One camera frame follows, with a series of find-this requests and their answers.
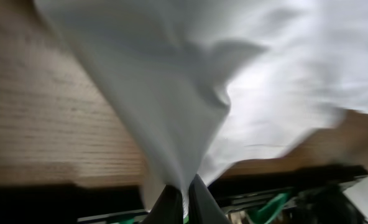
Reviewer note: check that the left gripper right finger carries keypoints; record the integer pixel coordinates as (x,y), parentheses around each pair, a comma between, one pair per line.
(203,208)

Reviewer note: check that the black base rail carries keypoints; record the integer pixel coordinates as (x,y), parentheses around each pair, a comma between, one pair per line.
(312,195)

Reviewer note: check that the white printed t-shirt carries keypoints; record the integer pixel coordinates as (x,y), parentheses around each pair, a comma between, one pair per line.
(202,85)

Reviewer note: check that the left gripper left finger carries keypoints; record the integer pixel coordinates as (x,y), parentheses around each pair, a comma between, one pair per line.
(168,208)

